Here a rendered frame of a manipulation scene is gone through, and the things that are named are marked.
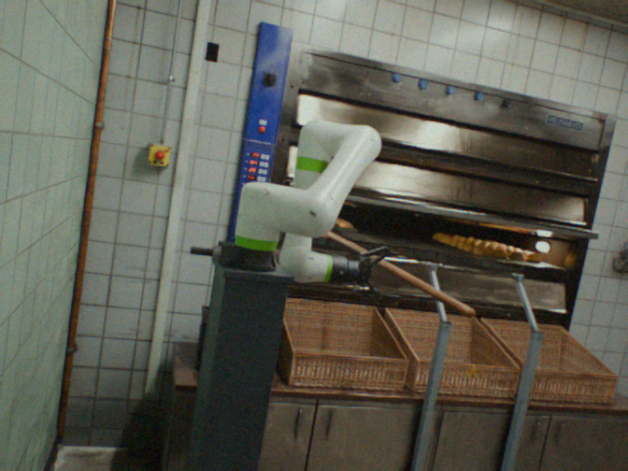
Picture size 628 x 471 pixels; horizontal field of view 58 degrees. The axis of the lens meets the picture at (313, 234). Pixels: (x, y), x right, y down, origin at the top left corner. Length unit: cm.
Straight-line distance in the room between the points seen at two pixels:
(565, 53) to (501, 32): 41
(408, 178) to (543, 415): 135
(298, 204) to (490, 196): 186
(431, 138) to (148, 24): 149
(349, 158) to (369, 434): 138
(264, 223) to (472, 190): 180
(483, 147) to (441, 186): 32
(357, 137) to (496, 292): 178
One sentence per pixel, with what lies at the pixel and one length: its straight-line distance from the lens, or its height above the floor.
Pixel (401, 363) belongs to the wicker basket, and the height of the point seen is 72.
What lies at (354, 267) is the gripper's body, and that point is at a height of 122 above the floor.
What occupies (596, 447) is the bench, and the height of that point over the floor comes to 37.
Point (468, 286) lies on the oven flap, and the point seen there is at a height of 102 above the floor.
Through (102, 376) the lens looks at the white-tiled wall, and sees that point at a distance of 297.
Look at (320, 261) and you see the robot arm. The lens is 181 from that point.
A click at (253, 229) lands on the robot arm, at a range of 160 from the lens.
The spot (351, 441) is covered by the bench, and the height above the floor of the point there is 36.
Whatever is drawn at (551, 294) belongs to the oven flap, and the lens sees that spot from 360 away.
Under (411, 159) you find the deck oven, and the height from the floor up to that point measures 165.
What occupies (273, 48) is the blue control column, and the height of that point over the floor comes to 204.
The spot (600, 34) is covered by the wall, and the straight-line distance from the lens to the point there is 367.
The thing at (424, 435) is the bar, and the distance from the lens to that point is 272.
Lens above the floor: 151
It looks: 6 degrees down
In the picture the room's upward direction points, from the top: 10 degrees clockwise
